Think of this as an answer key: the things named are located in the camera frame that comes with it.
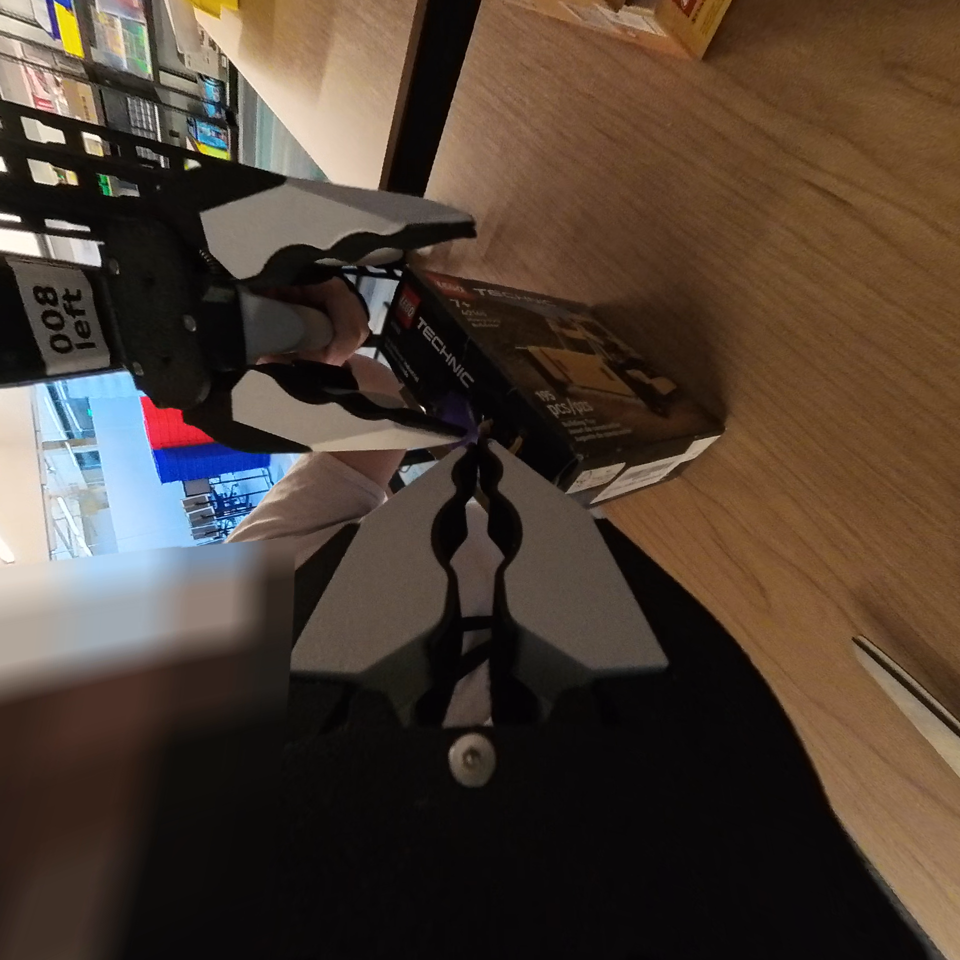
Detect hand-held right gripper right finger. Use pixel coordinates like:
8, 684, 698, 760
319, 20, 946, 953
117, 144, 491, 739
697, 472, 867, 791
481, 438, 670, 720

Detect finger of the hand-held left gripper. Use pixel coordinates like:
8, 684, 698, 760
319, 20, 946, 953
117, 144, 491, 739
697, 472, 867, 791
229, 363, 472, 455
198, 176, 479, 282

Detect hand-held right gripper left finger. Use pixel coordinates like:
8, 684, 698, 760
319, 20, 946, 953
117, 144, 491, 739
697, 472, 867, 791
289, 442, 481, 727

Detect small black yellow toy box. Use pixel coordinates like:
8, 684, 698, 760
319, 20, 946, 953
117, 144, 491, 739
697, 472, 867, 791
375, 268, 727, 510

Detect grey yellow scissors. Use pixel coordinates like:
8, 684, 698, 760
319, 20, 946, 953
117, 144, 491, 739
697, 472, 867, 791
851, 635, 960, 783

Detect wooden desk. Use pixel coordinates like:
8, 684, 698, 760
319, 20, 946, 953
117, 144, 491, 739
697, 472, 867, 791
423, 0, 960, 960

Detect person's left hand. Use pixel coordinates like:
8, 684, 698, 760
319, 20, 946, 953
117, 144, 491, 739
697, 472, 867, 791
255, 277, 374, 369

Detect person's trouser leg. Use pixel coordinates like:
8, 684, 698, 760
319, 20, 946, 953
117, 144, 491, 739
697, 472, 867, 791
225, 352, 410, 552

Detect blue foam block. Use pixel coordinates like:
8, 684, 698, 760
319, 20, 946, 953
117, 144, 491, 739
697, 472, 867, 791
152, 442, 273, 490

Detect red foam block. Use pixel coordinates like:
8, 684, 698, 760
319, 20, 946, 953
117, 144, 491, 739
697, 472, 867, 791
139, 396, 220, 453

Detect row of black chairs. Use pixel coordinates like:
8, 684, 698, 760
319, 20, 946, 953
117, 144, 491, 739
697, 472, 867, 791
180, 472, 267, 543

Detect background shelf of boxes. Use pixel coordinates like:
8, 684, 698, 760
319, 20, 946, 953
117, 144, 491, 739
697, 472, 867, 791
0, 0, 243, 192

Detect orange toy box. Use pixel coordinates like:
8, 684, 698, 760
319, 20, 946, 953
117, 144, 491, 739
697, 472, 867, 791
502, 0, 695, 57
651, 0, 735, 61

